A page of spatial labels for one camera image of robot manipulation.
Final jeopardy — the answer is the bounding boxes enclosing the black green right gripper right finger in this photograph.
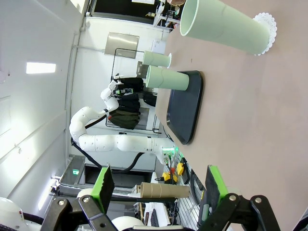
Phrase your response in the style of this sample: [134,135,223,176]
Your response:
[196,164,282,231]

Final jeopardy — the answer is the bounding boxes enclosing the cardboard tube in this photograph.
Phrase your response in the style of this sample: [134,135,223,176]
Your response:
[140,181,191,199]

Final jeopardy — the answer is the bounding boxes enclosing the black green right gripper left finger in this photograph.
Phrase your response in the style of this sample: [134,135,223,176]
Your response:
[43,164,116,231]

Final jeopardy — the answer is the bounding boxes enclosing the black metal clothes rack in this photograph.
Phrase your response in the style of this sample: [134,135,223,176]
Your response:
[105,47,162,134]

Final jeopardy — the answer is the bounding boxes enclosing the grey metal wall panel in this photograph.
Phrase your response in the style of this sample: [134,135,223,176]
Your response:
[104,31,141,60]

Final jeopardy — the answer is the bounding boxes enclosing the black hose of left arm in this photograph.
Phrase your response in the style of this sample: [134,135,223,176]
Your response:
[70,137,145,173]

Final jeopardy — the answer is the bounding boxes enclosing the black plastic tray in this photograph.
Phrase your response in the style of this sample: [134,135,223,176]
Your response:
[166,70,205,146]

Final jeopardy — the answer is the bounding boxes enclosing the yellow emergency stop box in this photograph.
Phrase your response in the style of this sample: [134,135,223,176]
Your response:
[162,170,179,183]
[176,162,187,176]

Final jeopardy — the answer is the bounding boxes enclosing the dark clothes on rack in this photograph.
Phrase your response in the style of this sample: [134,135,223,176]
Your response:
[108,77,144,131]

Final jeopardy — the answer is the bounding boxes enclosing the ceiling light panel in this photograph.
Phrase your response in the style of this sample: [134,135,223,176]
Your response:
[26,62,57,75]

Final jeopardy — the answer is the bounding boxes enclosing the pale green plastic cup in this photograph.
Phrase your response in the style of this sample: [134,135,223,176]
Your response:
[145,65,190,91]
[143,50,172,68]
[180,0,270,56]

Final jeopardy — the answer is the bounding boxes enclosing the white paper doily coaster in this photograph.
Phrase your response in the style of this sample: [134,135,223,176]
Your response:
[252,12,278,56]

